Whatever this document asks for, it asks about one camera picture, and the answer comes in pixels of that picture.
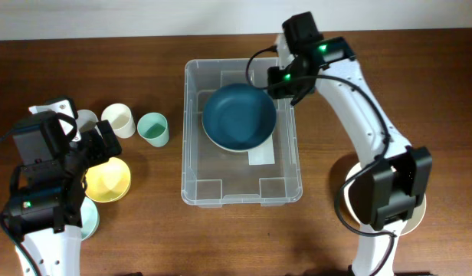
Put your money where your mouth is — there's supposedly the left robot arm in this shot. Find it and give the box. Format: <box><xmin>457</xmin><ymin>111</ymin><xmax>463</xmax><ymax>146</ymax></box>
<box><xmin>0</xmin><ymin>111</ymin><xmax>122</xmax><ymax>275</ymax></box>

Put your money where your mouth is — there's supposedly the cream large bowl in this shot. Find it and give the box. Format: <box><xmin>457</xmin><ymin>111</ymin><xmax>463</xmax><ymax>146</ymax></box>
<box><xmin>343</xmin><ymin>163</ymin><xmax>427</xmax><ymax>236</ymax></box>

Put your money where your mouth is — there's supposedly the cream cup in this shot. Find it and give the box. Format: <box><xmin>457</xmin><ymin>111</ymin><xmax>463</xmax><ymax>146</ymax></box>
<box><xmin>101</xmin><ymin>103</ymin><xmax>136</xmax><ymax>139</ymax></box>

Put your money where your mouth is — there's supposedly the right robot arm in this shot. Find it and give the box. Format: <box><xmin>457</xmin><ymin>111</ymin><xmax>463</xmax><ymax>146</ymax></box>
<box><xmin>267</xmin><ymin>12</ymin><xmax>432</xmax><ymax>275</ymax></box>

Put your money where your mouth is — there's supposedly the clear plastic storage container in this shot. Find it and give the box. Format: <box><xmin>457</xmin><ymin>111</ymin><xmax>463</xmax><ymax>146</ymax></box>
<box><xmin>181</xmin><ymin>57</ymin><xmax>303</xmax><ymax>208</ymax></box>

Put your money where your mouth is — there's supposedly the beige large bowl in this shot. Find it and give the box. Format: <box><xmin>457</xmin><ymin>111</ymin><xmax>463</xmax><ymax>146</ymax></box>
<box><xmin>202</xmin><ymin>120</ymin><xmax>277</xmax><ymax>152</ymax></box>

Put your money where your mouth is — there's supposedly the mint green cup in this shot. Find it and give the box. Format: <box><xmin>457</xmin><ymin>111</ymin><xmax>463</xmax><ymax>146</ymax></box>
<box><xmin>137</xmin><ymin>113</ymin><xmax>169</xmax><ymax>147</ymax></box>

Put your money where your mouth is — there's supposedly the grey cup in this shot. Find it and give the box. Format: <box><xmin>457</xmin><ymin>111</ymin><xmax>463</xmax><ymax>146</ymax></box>
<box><xmin>76</xmin><ymin>110</ymin><xmax>99</xmax><ymax>133</ymax></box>

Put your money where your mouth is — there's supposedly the mint small bowl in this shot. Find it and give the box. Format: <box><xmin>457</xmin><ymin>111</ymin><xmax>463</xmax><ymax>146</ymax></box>
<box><xmin>80</xmin><ymin>197</ymin><xmax>100</xmax><ymax>241</ymax></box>

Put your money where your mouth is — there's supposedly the blue bowl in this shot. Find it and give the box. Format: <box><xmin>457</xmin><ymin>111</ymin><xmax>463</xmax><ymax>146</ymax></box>
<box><xmin>202</xmin><ymin>83</ymin><xmax>277</xmax><ymax>151</ymax></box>

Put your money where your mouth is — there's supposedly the yellow small bowl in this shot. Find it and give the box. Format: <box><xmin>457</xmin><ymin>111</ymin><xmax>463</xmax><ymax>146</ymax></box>
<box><xmin>85</xmin><ymin>157</ymin><xmax>131</xmax><ymax>203</ymax></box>

